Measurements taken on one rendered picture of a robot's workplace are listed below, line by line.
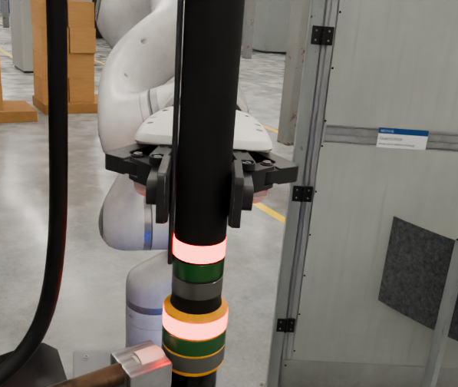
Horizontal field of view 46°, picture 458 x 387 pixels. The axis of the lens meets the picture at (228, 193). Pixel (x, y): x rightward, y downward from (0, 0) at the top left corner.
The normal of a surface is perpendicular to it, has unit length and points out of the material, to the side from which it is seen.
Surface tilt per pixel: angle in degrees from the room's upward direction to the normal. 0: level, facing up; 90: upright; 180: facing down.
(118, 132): 76
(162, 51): 104
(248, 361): 0
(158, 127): 6
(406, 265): 90
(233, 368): 0
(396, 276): 90
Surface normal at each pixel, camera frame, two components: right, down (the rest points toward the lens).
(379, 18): 0.03, 0.33
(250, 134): 0.14, -0.90
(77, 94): 0.51, 0.32
